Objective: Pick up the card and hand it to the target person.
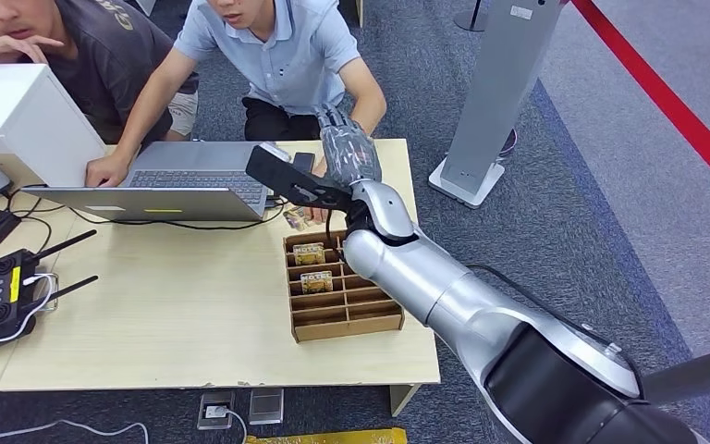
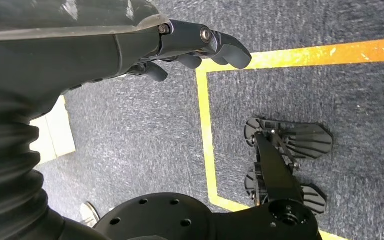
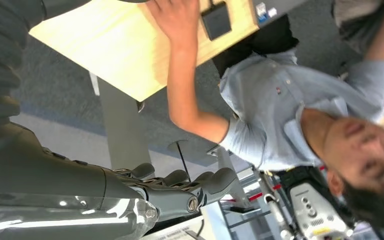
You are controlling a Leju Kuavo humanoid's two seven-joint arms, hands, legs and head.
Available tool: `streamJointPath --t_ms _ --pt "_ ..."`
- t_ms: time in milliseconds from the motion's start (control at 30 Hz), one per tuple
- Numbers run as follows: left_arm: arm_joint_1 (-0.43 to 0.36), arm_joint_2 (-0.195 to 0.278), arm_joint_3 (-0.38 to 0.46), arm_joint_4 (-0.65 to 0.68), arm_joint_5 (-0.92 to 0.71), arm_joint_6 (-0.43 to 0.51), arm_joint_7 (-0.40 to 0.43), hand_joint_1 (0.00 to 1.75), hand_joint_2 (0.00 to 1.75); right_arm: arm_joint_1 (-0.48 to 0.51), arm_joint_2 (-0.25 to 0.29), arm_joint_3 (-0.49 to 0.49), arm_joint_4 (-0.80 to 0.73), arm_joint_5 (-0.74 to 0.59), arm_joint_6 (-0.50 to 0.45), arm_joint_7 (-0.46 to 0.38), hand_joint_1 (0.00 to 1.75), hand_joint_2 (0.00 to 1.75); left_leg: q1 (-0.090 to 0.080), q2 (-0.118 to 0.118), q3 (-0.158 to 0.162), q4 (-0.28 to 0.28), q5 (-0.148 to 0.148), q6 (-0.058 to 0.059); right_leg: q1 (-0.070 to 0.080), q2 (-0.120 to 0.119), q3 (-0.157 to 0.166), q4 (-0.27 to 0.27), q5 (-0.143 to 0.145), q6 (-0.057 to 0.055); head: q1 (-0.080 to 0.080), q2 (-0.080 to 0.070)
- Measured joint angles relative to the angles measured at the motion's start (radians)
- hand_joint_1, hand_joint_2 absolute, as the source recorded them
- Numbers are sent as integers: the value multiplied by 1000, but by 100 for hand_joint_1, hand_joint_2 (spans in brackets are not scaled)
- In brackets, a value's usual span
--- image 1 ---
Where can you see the red barrier belt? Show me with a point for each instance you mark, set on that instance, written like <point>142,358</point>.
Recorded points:
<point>667,104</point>

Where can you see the black remote controller with antennas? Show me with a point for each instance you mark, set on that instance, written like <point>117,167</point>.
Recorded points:
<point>0,306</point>

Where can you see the grey laptop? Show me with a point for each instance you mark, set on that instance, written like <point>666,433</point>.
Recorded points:
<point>196,174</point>

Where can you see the black external drive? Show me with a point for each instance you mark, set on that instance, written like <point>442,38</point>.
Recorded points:
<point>303,160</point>

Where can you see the person's right hand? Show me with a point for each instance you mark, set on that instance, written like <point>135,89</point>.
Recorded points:
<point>21,44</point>
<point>107,171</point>

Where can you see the chrome stanchion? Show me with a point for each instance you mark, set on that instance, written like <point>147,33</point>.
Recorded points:
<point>698,371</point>

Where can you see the yellow strip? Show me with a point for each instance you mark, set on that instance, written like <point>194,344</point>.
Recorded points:
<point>330,437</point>

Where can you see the dark stanchion base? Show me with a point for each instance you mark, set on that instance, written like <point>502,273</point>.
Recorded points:
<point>470,21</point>

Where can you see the grey kiosk pillar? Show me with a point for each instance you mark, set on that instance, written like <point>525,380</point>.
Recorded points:
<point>496,92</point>

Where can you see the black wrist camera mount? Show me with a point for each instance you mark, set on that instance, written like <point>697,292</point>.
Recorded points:
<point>287,181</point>

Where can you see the person's right forearm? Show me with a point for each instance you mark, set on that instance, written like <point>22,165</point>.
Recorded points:
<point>140,122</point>

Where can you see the person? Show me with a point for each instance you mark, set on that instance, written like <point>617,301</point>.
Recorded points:
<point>116,67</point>
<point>281,61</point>

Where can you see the wooden card holder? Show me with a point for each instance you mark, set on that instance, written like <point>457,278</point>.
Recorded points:
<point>343,306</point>

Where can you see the wooden table leg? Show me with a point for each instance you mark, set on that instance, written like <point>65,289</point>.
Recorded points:
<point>403,398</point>

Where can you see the person's left forearm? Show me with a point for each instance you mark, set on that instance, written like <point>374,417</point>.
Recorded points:
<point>378,119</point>

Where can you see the floor socket with white plug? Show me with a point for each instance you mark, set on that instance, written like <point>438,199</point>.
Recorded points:
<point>215,412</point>

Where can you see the closed metal floor socket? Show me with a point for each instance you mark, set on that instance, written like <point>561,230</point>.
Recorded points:
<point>266,407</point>

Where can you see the person's left hand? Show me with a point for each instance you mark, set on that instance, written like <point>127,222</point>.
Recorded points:
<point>319,214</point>

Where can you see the small clear plastic piece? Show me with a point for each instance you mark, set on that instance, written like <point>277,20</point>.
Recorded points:
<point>49,294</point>

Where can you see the white box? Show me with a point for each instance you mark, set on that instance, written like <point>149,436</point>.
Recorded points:
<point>18,116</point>

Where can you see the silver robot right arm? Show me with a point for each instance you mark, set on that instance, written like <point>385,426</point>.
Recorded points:
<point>453,294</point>

